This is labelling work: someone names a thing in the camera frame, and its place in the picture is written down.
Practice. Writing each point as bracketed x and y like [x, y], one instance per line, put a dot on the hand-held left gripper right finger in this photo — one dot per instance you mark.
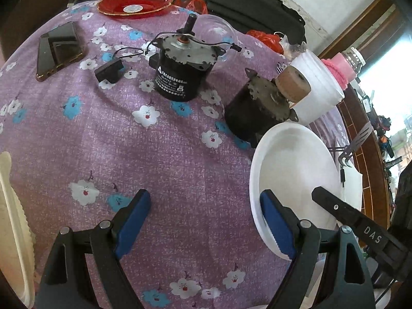
[276, 225]

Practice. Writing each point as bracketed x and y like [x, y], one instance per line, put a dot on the clear glass bowl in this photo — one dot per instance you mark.
[219, 29]

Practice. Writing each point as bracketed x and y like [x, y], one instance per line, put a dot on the black pen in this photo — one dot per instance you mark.
[342, 177]

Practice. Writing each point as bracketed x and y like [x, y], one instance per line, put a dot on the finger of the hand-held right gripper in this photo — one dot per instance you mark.
[347, 214]

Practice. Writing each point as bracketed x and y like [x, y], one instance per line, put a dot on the dusty black motor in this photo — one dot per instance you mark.
[247, 112]

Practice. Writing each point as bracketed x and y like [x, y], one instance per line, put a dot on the brown wooden door frame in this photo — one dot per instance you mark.
[360, 25]

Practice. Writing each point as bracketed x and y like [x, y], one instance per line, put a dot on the clear glass jar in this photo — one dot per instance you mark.
[355, 58]

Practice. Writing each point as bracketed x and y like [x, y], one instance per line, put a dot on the black electric motor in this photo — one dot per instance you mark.
[177, 77]

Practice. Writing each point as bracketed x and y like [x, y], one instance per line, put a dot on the small black box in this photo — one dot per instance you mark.
[109, 70]

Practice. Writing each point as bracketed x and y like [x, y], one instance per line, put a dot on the white plastic bucket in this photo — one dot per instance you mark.
[315, 103]

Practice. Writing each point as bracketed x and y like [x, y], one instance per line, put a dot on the cream ribbed plate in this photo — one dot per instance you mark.
[13, 231]

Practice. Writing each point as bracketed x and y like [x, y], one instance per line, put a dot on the red glass plate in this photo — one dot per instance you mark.
[112, 4]

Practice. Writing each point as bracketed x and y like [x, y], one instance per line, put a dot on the brown wooden lattice furniture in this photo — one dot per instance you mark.
[367, 173]

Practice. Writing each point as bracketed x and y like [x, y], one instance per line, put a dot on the white notebook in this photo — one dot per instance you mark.
[352, 190]

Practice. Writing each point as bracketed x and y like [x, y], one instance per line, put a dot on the black smartphone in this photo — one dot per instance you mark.
[58, 51]

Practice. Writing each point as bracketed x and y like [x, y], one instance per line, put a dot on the purple floral tablecloth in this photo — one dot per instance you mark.
[161, 167]

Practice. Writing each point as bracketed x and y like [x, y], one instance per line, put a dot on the brown wooden spool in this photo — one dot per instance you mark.
[291, 83]

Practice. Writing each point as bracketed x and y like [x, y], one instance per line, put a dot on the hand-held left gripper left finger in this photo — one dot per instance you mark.
[133, 222]

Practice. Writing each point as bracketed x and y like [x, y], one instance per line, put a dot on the white bowl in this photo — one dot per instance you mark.
[296, 161]

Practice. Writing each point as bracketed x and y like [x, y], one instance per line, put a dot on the black sofa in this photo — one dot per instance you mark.
[241, 0]

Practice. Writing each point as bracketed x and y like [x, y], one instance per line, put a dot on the metal phone stand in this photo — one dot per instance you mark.
[362, 135]

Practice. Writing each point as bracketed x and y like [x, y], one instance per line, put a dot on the pink covered container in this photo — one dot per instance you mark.
[338, 70]

